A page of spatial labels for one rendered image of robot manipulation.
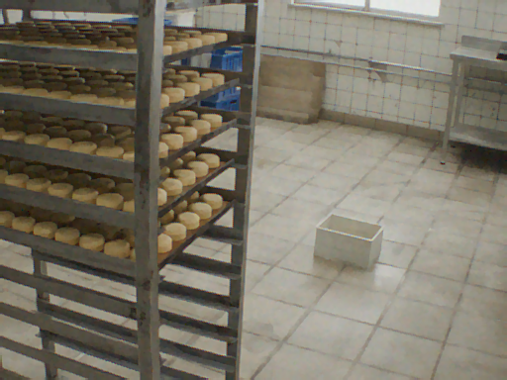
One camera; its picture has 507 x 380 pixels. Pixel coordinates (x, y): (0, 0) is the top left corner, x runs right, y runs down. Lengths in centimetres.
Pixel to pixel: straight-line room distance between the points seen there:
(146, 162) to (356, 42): 492
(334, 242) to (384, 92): 285
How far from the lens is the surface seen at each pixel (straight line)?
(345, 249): 318
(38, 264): 188
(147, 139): 100
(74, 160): 113
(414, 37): 572
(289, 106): 584
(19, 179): 129
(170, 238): 124
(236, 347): 166
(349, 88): 593
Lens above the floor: 139
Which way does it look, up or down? 21 degrees down
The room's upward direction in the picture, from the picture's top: 4 degrees clockwise
